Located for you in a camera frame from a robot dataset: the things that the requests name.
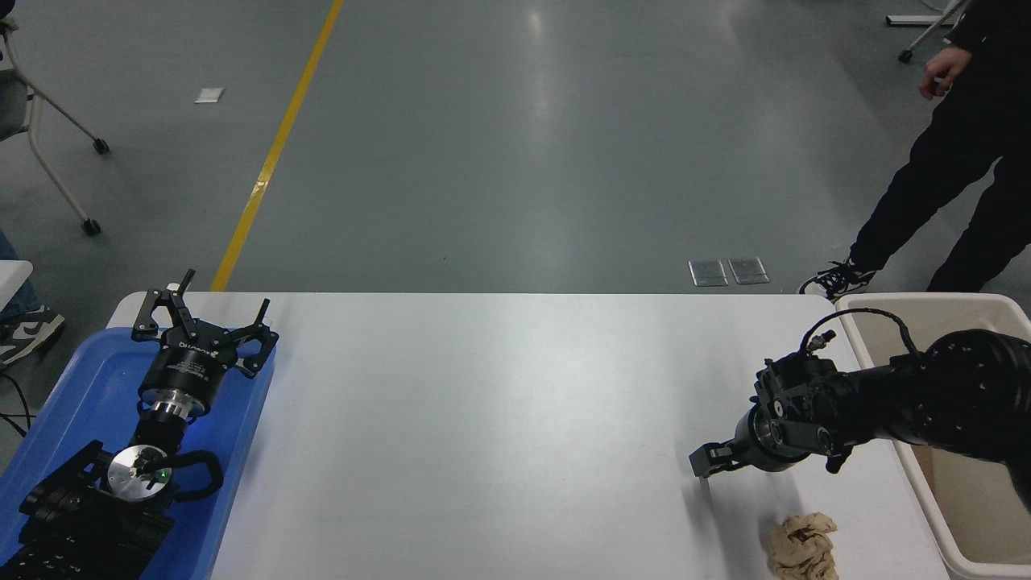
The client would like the tan paper ball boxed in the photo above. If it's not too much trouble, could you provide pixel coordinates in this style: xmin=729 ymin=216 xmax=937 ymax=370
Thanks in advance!
xmin=768 ymin=512 xmax=840 ymax=580

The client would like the standing person's hand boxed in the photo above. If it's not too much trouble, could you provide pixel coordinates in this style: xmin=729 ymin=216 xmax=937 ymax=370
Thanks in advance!
xmin=918 ymin=46 xmax=976 ymax=101

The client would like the white side table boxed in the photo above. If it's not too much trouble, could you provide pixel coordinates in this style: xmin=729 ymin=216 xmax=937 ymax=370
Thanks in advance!
xmin=0 ymin=260 xmax=34 ymax=312

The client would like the large pale bin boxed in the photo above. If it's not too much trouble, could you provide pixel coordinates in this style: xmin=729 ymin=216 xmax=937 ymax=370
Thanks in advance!
xmin=835 ymin=292 xmax=1031 ymax=571

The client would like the wheeled chair with pale frame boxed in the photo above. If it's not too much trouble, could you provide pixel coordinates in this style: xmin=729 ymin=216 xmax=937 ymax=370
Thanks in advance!
xmin=0 ymin=28 xmax=111 ymax=238

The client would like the blue plastic tray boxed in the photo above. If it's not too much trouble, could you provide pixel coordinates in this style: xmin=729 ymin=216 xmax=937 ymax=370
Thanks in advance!
xmin=0 ymin=326 xmax=277 ymax=580

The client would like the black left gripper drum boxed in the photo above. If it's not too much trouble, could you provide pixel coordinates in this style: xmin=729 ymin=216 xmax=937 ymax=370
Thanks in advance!
xmin=139 ymin=321 xmax=242 ymax=408

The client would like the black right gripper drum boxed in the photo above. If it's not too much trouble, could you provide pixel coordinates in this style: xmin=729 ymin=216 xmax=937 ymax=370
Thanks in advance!
xmin=731 ymin=405 xmax=807 ymax=474

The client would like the black floor cable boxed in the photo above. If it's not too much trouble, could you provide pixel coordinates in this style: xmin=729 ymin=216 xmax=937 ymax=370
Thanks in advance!
xmin=0 ymin=371 xmax=34 ymax=441

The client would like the standing person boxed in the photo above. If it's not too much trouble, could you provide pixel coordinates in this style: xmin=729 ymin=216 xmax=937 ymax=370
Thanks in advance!
xmin=799 ymin=0 xmax=1031 ymax=300

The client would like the seated person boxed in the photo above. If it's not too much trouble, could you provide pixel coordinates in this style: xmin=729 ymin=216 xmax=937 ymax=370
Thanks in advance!
xmin=0 ymin=230 xmax=66 ymax=370

